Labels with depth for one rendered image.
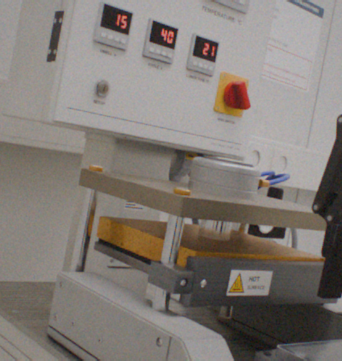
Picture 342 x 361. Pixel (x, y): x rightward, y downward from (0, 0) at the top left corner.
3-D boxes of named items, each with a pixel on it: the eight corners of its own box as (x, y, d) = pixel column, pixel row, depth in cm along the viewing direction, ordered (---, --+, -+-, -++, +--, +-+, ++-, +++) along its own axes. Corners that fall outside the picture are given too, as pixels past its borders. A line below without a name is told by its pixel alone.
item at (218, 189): (40, 234, 77) (59, 128, 76) (223, 246, 97) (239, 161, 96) (164, 293, 58) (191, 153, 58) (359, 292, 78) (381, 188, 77)
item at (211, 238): (93, 249, 74) (107, 168, 73) (227, 255, 88) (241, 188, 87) (189, 292, 61) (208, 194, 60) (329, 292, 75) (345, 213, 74)
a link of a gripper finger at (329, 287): (339, 226, 59) (332, 223, 59) (323, 299, 59) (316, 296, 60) (356, 227, 61) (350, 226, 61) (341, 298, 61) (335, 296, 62)
